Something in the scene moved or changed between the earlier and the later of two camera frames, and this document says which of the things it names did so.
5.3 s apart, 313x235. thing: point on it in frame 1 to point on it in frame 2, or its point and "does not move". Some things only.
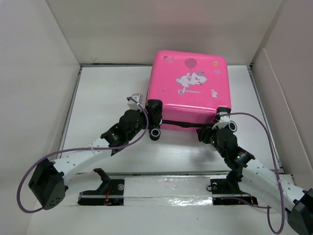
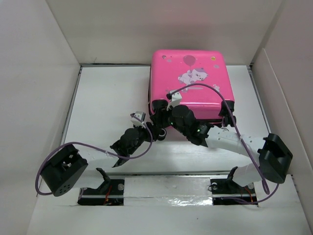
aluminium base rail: [167, 189] does not move
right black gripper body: [210, 132] to [167, 115]
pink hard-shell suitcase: [191, 87] does not move
